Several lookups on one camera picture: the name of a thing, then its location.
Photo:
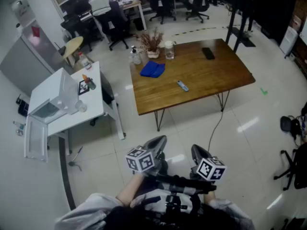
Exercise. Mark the black chest camera mount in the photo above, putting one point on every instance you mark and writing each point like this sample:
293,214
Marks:
182,184

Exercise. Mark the blue cloth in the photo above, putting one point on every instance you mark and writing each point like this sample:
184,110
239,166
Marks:
153,69

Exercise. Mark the clear pump bottle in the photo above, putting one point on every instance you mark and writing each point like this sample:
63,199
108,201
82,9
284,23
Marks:
136,56

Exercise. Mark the red paper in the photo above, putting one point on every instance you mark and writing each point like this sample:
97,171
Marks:
35,31

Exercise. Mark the black phone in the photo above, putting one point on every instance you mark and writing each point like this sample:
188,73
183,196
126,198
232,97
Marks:
208,53

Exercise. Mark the glass jar with white lid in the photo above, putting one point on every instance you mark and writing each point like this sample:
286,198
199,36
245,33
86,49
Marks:
169,50

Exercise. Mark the plastic bottle with red cap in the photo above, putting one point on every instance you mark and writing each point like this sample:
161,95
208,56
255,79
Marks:
85,61

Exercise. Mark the white office desk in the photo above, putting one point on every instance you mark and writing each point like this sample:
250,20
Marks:
134,5

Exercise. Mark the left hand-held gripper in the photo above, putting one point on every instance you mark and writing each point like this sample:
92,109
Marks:
140,160

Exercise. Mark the grey floor socket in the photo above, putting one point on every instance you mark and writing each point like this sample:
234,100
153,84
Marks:
72,164

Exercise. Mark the wooden table with metal legs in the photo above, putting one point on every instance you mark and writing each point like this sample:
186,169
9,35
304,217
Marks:
204,75

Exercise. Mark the yellow black striped floor tape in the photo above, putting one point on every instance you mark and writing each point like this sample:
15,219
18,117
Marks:
199,30

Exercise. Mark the white air purifier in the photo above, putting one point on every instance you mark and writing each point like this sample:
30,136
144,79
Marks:
289,41

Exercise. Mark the black floor equipment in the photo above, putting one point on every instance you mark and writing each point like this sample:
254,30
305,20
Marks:
21,105

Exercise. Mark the black waste bin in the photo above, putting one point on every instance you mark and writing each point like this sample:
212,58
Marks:
138,24

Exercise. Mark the white microwave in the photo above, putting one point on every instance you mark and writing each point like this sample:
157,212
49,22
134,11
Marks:
55,90

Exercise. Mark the black framed card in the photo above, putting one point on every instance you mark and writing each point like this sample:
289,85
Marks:
82,90

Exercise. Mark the dried plant in pot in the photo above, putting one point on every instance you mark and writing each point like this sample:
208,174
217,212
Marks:
151,44

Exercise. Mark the person's right forearm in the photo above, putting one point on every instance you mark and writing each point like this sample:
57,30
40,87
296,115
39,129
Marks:
209,196

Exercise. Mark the white table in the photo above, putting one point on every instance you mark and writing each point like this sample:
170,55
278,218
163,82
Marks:
93,102

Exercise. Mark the black metal stand frame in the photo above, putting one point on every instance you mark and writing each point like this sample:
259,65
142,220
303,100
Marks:
236,15

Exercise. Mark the dark bottle with orange cap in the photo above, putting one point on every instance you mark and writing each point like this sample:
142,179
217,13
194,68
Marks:
90,83

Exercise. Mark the small clear floor bottle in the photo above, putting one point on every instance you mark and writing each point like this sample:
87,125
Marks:
19,127

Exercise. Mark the round wooden stool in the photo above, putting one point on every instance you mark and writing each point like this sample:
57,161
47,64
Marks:
73,45

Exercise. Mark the clear glass cup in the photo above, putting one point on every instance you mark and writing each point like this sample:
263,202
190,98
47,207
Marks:
80,106

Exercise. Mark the person's grey shirt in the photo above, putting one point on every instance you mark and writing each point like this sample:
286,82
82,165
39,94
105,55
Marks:
96,207

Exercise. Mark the person's left forearm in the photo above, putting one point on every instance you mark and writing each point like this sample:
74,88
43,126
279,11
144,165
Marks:
130,188

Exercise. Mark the grey metal cabinet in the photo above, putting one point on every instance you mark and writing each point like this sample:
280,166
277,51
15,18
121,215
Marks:
26,56

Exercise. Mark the black low cabinet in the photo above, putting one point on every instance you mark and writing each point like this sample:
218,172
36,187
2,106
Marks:
108,90

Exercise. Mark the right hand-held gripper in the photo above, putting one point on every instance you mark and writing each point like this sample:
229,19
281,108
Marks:
211,169

